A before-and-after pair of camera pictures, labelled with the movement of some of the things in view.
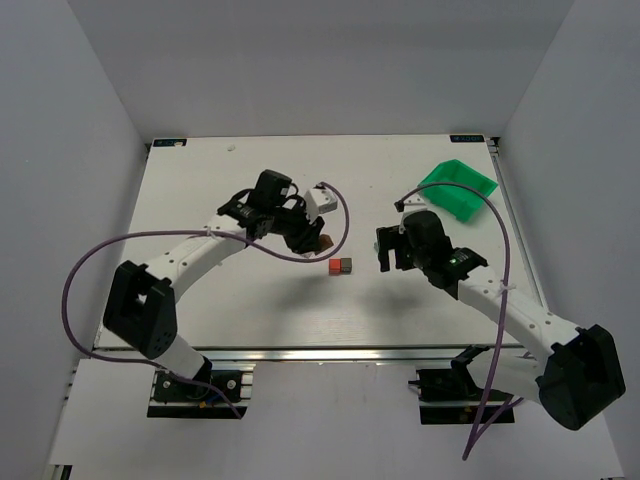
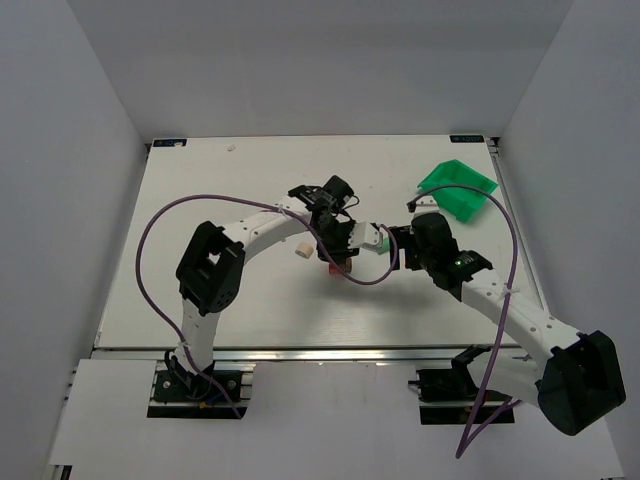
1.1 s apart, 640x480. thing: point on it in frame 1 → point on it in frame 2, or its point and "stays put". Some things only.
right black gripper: x=391 y=244 stays put
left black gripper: x=304 y=236 → x=337 y=247
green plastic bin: x=457 y=200 stays put
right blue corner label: x=467 y=138 stays put
